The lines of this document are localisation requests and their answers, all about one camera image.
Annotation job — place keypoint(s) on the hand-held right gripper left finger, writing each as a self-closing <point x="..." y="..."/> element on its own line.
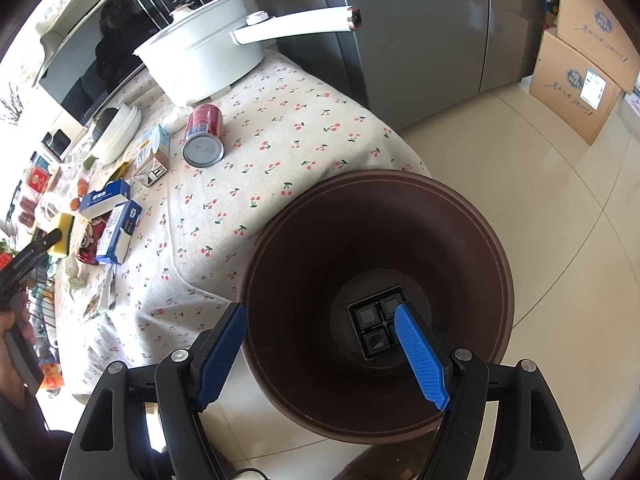
<point x="220" y="355"/>

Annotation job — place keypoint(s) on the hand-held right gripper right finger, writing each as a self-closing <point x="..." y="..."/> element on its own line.
<point x="420" y="355"/>

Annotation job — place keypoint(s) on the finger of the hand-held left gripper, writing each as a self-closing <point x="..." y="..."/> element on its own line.
<point x="40" y="244"/>

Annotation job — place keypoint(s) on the yellow sponge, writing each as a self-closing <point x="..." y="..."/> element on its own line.
<point x="65" y="225"/>

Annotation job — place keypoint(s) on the red cartoon print can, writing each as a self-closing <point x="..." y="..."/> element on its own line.
<point x="90" y="245"/>

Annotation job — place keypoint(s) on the black plastic tray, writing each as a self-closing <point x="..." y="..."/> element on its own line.
<point x="367" y="317"/>

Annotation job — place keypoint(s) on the blue tissue box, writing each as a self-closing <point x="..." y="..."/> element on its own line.
<point x="102" y="195"/>

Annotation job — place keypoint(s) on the blue and white box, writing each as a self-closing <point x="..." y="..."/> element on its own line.
<point x="120" y="232"/>

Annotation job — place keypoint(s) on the brown plastic bin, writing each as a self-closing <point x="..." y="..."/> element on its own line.
<point x="310" y="260"/>

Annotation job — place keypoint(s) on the beige drink carton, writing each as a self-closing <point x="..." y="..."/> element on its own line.
<point x="152" y="147"/>

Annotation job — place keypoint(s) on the red drink can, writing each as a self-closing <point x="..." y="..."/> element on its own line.
<point x="202" y="125"/>

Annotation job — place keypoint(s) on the person's left hand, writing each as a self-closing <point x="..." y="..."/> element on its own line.
<point x="10" y="375"/>

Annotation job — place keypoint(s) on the crumpled white paper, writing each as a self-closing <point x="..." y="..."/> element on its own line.
<point x="75" y="275"/>

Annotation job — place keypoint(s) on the tangerine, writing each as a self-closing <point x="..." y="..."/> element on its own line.
<point x="75" y="204"/>
<point x="81" y="187"/>

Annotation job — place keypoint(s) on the red packaging box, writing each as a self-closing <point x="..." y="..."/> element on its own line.
<point x="37" y="180"/>

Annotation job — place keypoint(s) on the torn white wrapper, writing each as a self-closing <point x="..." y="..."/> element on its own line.
<point x="107" y="290"/>

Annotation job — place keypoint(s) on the green vegetable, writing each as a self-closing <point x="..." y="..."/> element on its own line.
<point x="89" y="162"/>

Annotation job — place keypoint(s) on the yellow snack wrapper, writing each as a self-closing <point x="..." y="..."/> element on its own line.
<point x="121" y="169"/>

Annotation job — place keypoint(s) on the dark green pumpkin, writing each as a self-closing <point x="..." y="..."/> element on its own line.
<point x="104" y="117"/>

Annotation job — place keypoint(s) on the white bowl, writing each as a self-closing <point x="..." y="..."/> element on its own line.
<point x="117" y="125"/>

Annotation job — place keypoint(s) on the crumpled white tissue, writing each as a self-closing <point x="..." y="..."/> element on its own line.
<point x="175" y="120"/>

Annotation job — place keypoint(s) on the black microwave oven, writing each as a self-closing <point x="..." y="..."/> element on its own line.
<point x="90" y="60"/>

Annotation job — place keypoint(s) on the cherry print tablecloth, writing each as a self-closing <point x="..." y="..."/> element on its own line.
<point x="280" y="125"/>

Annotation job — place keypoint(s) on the white electric pot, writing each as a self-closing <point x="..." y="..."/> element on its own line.
<point x="200" y="60"/>

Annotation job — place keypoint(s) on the cardboard box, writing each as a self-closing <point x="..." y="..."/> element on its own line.
<point x="560" y="80"/>
<point x="600" y="15"/>

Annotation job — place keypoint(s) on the grey refrigerator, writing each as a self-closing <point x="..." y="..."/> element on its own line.
<point x="410" y="25"/>

